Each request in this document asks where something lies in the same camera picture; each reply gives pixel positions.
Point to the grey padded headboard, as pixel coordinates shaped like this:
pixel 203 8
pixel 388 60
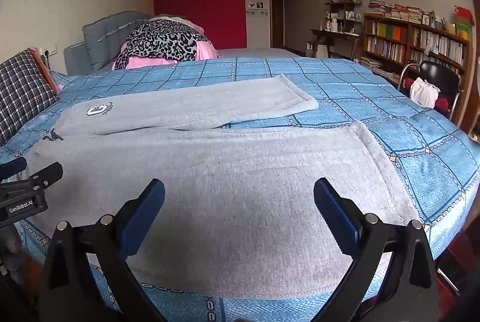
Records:
pixel 101 33

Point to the pink pillow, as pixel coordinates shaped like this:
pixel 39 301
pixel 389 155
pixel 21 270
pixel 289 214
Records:
pixel 206 50

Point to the pile of loose books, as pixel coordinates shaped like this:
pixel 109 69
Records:
pixel 375 65

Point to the grey sweater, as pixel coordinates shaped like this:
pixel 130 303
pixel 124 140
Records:
pixel 232 194

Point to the woven basket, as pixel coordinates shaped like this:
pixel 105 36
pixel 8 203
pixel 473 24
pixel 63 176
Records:
pixel 450 28

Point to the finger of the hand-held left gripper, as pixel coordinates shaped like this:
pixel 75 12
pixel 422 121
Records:
pixel 13 167
pixel 47 173

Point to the red wardrobe panel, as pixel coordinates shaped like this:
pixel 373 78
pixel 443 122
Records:
pixel 198 7

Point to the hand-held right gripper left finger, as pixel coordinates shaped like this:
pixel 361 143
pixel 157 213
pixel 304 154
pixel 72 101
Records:
pixel 147 215

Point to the white wardrobe door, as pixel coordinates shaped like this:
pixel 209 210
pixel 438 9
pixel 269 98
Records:
pixel 257 28

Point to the red cloth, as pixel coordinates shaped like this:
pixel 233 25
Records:
pixel 443 104

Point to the orange pink cushion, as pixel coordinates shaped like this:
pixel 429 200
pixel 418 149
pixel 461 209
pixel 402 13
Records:
pixel 47 72

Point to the dark plaid pillow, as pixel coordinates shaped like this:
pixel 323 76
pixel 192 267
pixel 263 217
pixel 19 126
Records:
pixel 20 89

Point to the leopard print blanket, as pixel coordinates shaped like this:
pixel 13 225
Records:
pixel 165 39

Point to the rows of shelved books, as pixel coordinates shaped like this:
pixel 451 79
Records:
pixel 386 48

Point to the black chair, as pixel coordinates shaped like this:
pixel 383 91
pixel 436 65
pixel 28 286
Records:
pixel 444 76

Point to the dark brown door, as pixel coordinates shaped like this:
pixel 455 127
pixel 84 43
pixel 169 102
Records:
pixel 278 14

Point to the grey bed sheet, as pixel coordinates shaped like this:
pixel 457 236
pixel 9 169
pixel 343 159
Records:
pixel 258 52

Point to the small wooden desk shelf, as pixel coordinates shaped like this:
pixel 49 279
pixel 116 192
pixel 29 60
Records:
pixel 343 13

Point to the white cloth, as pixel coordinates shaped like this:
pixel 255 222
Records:
pixel 423 92

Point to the dark wooden desk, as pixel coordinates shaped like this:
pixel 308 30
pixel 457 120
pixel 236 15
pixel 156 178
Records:
pixel 337 34

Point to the wooden bookshelf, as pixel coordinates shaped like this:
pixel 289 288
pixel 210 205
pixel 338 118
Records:
pixel 408 26

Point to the blue checkered bedspread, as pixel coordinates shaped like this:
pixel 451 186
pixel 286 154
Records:
pixel 405 142

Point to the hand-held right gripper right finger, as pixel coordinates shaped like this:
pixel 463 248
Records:
pixel 335 217

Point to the red box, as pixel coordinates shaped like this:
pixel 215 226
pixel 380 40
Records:
pixel 464 13

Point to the stack of books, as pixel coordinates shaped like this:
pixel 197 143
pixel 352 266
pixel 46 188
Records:
pixel 397 11

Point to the white wall socket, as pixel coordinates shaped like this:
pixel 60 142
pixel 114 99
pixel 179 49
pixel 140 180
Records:
pixel 48 50

